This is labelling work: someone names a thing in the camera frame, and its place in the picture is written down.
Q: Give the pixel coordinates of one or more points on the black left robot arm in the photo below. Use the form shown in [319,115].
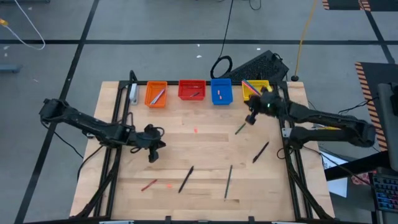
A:
[87,123]

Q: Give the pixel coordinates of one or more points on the grey floor block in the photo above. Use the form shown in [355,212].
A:
[9,68]

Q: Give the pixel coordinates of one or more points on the black round base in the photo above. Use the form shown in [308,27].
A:
[294,78]

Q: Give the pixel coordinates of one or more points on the red plastic bin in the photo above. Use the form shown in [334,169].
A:
[191,98]

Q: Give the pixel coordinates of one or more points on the backlit black keyboard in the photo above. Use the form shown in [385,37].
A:
[387,193]

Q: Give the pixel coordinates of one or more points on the yellow plastic bin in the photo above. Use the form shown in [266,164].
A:
[264,82]

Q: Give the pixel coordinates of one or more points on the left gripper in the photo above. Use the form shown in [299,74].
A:
[146,138]

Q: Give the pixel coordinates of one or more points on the black hazard striped mat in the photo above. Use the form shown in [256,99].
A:
[345,4]

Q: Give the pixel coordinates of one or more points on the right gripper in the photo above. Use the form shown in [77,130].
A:
[270,104]

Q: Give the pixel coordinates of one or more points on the white paper sheet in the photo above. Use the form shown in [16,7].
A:
[339,186]

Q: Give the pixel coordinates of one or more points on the grey monitor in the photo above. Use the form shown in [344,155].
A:
[387,140]

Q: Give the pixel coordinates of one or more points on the white power strip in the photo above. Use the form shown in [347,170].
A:
[133,93]

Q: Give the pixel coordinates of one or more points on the dark green pencil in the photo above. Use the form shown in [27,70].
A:
[228,182]

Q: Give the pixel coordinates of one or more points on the black pen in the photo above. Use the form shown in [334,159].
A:
[260,152]
[186,179]

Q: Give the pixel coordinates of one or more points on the dark grey pencil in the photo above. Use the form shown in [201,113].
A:
[250,86]

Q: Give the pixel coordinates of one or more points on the black table frame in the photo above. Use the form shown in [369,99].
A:
[123,84]

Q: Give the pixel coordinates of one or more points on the orange plastic bin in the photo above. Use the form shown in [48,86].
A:
[155,104]

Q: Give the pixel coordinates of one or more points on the grey pen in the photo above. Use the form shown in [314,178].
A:
[156,97]

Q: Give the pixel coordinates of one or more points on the blue plastic bin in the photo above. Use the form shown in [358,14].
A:
[225,88]

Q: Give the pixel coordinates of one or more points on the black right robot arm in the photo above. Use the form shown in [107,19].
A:
[326,116]

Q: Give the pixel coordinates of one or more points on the black desk bar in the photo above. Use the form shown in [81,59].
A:
[357,166]

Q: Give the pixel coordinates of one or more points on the yellow plug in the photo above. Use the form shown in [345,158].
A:
[3,22]

